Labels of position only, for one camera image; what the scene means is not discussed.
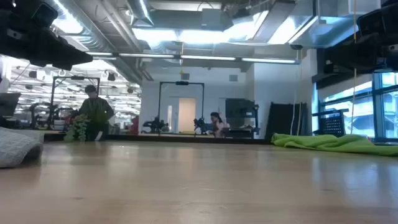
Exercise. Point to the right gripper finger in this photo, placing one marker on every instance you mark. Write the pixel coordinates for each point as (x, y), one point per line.
(354, 54)

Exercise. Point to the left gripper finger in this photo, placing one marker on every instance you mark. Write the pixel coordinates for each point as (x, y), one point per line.
(73, 57)

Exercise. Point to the green microfiber towel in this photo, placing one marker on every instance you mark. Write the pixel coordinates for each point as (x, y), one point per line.
(326, 143)

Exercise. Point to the grey microfiber towel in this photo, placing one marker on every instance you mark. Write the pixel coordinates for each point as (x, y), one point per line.
(17, 147)

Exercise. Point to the black background robot arm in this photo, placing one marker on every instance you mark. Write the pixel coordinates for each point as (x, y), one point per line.
(200, 124)
(154, 125)

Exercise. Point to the standing person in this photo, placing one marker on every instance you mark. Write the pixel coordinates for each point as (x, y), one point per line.
(96, 109)

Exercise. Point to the dark computer monitor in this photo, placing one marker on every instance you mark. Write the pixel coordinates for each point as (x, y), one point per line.
(8, 104)

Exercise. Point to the potted artificial green plant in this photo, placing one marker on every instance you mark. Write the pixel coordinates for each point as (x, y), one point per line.
(79, 127)

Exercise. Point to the black perforated cart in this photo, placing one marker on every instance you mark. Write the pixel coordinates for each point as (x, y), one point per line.
(332, 124)

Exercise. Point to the red background object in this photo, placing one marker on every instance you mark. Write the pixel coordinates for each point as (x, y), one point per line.
(135, 126)

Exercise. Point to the black leaning panel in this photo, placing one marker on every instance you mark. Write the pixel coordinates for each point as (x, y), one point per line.
(281, 119)

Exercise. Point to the black desk with cabinet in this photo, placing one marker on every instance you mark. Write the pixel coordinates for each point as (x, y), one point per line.
(239, 109)

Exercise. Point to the beige door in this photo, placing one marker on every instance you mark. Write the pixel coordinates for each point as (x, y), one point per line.
(186, 115)

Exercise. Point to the long ceiling light bar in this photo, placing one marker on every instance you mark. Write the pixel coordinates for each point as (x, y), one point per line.
(205, 58)

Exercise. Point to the seated person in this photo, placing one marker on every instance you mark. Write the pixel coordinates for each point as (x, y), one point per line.
(217, 124)

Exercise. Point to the black robot rig frame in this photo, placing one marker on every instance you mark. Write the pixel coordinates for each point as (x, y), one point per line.
(76, 77)
(181, 83)

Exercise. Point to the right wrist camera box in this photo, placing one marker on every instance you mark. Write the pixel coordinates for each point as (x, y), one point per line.
(371, 21)

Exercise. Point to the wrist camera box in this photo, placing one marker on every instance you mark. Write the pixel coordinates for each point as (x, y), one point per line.
(371, 21)
(45, 15)

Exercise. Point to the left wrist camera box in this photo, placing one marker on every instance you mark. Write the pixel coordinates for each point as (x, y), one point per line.
(45, 15)

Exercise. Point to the blue window frame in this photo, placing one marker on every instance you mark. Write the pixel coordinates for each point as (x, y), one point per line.
(378, 105)

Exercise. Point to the dome security camera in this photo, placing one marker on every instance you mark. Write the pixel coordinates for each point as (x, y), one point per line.
(296, 47)

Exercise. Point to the grey wall vent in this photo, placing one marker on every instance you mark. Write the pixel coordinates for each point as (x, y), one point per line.
(233, 78)
(185, 76)

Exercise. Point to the black aluminium table frame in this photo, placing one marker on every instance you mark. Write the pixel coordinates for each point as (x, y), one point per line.
(186, 139)

